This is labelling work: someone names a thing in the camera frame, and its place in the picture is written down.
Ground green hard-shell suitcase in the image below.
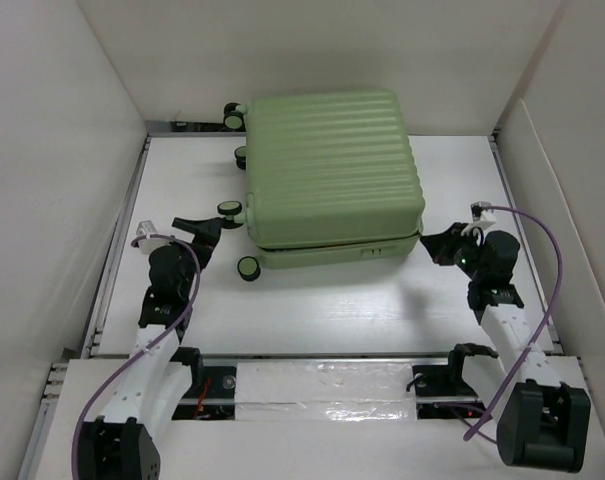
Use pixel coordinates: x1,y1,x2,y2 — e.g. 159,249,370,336
218,89,426,282

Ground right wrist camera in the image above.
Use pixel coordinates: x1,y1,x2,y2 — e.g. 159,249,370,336
461,201,497,236

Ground purple cable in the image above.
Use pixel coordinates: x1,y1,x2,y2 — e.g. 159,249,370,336
71,234,203,480
462,204,564,444

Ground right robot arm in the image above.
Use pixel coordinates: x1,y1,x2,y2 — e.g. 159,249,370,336
421,223,591,473

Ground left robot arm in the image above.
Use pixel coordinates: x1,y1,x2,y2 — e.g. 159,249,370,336
71,217,223,479

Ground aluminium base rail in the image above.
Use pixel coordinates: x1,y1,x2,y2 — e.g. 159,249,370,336
41,352,593,424

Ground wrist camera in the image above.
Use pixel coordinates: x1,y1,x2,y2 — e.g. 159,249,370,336
131,220,157,255
461,201,497,236

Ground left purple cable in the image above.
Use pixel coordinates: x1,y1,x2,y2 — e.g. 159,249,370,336
71,234,203,480

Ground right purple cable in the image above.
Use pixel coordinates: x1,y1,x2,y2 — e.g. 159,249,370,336
462,204,564,444

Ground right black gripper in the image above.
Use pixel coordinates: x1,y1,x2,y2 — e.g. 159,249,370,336
417,222,484,281

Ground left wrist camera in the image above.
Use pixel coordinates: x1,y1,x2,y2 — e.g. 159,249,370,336
131,220,157,255

